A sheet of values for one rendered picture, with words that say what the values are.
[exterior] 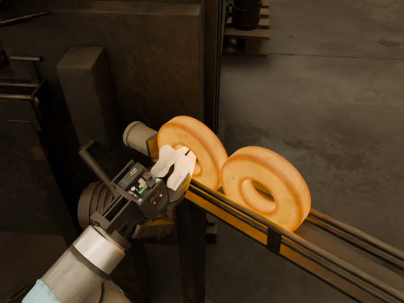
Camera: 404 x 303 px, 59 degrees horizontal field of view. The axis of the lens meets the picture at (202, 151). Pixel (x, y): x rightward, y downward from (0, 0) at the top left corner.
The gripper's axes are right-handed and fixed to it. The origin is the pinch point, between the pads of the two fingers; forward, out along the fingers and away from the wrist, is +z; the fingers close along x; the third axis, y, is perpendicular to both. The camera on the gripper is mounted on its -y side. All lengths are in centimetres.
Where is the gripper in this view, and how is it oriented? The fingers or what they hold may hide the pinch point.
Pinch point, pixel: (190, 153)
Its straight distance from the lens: 65.1
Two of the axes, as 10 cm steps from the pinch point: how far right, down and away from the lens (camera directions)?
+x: -7.6, -4.4, 4.7
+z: 6.1, -7.2, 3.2
